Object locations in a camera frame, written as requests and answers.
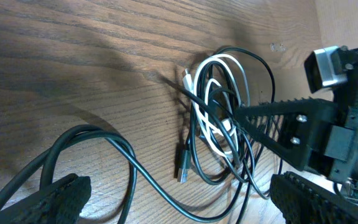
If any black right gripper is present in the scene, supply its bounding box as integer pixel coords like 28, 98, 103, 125
234, 45, 358, 183

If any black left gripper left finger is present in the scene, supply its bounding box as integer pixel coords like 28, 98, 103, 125
0, 174, 91, 224

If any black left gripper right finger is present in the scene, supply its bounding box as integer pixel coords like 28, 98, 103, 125
270, 172, 358, 224

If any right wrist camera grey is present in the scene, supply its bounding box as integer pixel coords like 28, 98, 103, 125
304, 45, 347, 93

